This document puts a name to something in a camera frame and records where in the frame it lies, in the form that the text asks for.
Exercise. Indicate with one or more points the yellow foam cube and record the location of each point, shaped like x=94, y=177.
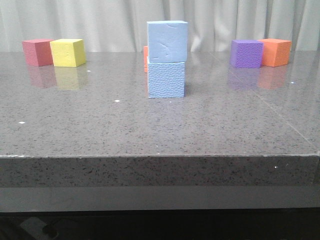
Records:
x=68, y=52

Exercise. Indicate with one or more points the grey curtain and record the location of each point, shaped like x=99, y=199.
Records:
x=121, y=25

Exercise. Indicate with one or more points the purple foam cube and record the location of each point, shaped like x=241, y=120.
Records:
x=246, y=53

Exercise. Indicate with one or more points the light blue foam cube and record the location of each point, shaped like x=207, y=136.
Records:
x=167, y=41
x=166, y=79

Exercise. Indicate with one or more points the damaged orange foam cube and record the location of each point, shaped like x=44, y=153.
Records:
x=145, y=58

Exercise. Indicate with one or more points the red foam cube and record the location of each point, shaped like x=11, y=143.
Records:
x=38, y=52

